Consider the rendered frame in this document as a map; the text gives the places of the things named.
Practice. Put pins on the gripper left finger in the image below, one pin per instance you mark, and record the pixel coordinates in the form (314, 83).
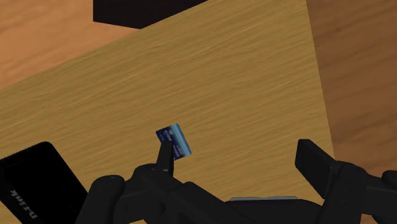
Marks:
(149, 189)

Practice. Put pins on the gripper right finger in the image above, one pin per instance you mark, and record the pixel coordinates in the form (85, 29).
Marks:
(344, 183)

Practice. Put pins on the black tablet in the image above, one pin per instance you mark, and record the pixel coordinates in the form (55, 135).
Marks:
(37, 183)

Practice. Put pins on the blue card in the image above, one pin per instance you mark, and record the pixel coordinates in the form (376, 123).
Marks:
(175, 140)

